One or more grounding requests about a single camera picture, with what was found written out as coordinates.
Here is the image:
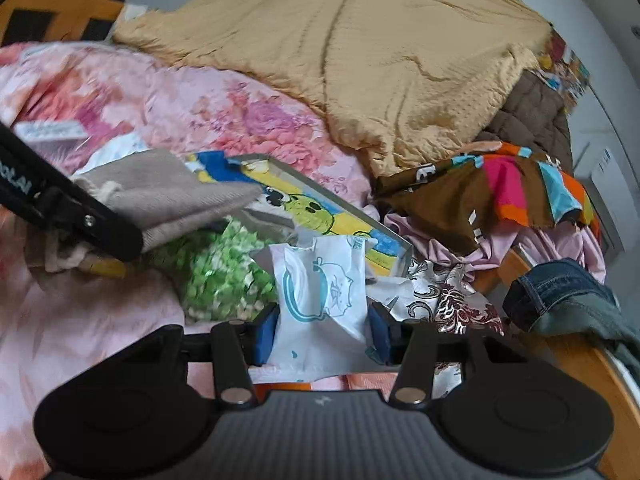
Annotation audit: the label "green patterned sock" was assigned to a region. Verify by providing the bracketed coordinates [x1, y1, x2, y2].
[150, 215, 278, 323]

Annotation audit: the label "pink floral bedsheet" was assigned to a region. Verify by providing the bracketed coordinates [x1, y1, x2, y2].
[0, 42, 381, 480]

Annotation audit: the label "yellow dotted quilt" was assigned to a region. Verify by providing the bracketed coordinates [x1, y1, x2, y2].
[112, 0, 553, 178]

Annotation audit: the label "brown quilted blanket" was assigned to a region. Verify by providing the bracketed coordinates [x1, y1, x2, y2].
[482, 67, 573, 171]

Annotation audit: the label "white cloth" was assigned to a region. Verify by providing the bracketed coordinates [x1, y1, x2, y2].
[365, 275, 416, 321]

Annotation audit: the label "brown multicolour striped shirt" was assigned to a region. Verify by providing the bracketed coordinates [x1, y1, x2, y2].
[375, 140, 598, 256]

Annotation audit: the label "blue denim jeans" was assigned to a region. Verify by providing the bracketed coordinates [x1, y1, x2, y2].
[502, 258, 640, 376]

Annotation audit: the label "small white box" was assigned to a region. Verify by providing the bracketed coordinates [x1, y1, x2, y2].
[12, 120, 88, 161]

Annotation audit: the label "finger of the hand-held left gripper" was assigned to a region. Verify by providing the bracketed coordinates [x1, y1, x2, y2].
[35, 175, 146, 262]

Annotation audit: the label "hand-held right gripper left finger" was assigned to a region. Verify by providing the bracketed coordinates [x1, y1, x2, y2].
[125, 304, 281, 407]

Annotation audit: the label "white wipes packet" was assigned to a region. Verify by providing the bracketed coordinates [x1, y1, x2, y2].
[250, 235, 381, 383]

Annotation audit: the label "cartoon print box tray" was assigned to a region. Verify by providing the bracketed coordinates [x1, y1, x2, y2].
[185, 151, 415, 278]

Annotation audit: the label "cartoon wall poster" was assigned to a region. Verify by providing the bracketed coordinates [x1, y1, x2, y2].
[537, 30, 593, 106]

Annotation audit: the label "lilac pink cloth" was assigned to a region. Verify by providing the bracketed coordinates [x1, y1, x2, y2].
[382, 210, 608, 286]

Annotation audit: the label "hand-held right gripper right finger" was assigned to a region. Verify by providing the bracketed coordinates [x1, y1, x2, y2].
[367, 302, 516, 407]

